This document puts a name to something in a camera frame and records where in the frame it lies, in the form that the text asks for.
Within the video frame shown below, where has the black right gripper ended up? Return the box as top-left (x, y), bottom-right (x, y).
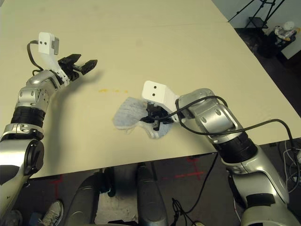
top-left (139, 103), bottom-right (173, 131)

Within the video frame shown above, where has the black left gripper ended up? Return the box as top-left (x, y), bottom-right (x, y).
top-left (58, 54), bottom-right (98, 82)

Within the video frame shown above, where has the light blue fluffy rag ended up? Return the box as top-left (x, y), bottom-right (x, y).
top-left (112, 96), bottom-right (174, 140)

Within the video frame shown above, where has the yellow liquid spill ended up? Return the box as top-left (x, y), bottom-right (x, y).
top-left (98, 88), bottom-right (129, 94)

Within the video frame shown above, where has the red floor tape cross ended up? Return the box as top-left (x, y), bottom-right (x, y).
top-left (162, 157), bottom-right (204, 181)

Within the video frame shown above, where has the grey right robot leg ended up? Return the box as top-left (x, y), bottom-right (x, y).
top-left (135, 164), bottom-right (169, 226)

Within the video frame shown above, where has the grey robot leg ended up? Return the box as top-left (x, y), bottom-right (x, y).
top-left (62, 172), bottom-right (114, 226)
top-left (135, 164), bottom-right (169, 226)

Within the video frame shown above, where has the grey left robot leg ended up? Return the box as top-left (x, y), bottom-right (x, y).
top-left (62, 172), bottom-right (114, 226)

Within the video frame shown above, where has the white sneaker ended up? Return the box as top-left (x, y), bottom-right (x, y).
top-left (38, 199), bottom-right (64, 226)

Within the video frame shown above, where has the black tripod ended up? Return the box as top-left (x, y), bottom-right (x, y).
top-left (229, 0), bottom-right (283, 31)

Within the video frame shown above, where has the white flat panel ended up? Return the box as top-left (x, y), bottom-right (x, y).
top-left (281, 35), bottom-right (301, 60)

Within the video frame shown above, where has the small white gadget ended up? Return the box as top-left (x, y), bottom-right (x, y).
top-left (273, 21), bottom-right (297, 45)

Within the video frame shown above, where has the grey shoe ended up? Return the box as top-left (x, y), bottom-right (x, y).
top-left (0, 209), bottom-right (23, 226)

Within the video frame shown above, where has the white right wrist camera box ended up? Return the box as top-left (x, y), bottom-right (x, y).
top-left (141, 80), bottom-right (187, 123)

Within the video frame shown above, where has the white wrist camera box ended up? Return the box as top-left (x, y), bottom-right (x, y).
top-left (141, 80), bottom-right (187, 123)
top-left (38, 32), bottom-right (71, 87)

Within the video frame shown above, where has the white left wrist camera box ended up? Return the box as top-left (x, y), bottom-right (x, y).
top-left (38, 32), bottom-right (71, 87)

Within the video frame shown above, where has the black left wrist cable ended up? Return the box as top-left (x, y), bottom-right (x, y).
top-left (26, 40), bottom-right (44, 76)

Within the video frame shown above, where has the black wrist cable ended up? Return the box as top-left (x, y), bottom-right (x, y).
top-left (175, 95), bottom-right (297, 152)
top-left (26, 40), bottom-right (44, 76)

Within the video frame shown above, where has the black post under table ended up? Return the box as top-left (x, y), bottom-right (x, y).
top-left (100, 166), bottom-right (116, 198)

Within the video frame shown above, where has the black floor cable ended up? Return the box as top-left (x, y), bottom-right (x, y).
top-left (171, 152), bottom-right (219, 226)

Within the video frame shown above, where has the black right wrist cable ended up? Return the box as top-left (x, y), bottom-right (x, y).
top-left (175, 95), bottom-right (297, 152)

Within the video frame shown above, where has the white floor cable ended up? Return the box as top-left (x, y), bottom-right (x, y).
top-left (281, 145), bottom-right (301, 189)

